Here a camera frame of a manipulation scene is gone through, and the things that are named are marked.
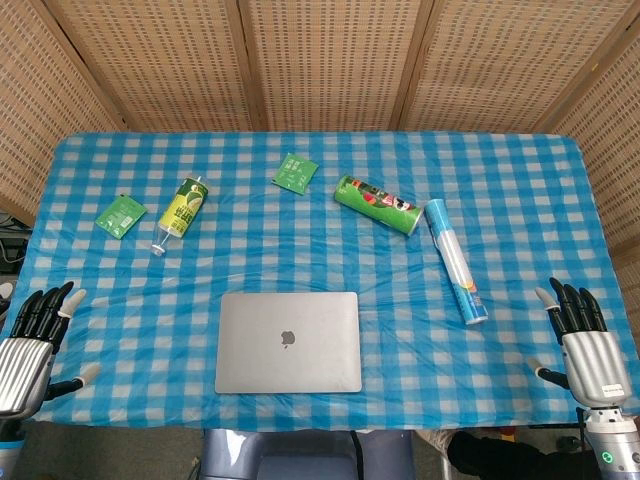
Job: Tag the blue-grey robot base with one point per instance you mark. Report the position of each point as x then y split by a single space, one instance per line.
307 455

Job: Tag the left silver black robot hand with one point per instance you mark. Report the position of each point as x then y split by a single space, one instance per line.
22 350

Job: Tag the yellow green label plastic bottle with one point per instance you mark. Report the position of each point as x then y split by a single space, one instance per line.
182 212

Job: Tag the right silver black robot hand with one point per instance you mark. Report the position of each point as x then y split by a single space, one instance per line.
592 355

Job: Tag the silver laptop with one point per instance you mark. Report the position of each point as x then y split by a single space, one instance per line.
289 342

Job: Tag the blue white checkered tablecloth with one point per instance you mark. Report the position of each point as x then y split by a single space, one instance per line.
350 250

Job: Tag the green sachet packet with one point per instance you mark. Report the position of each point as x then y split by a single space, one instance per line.
295 173
121 216

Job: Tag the woven folding screen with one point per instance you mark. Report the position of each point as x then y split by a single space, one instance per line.
320 65

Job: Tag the blue white tube can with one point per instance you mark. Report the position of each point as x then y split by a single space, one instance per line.
455 260

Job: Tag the black bag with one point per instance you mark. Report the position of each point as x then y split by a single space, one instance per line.
495 457

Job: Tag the green chips can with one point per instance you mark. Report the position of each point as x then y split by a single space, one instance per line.
380 204

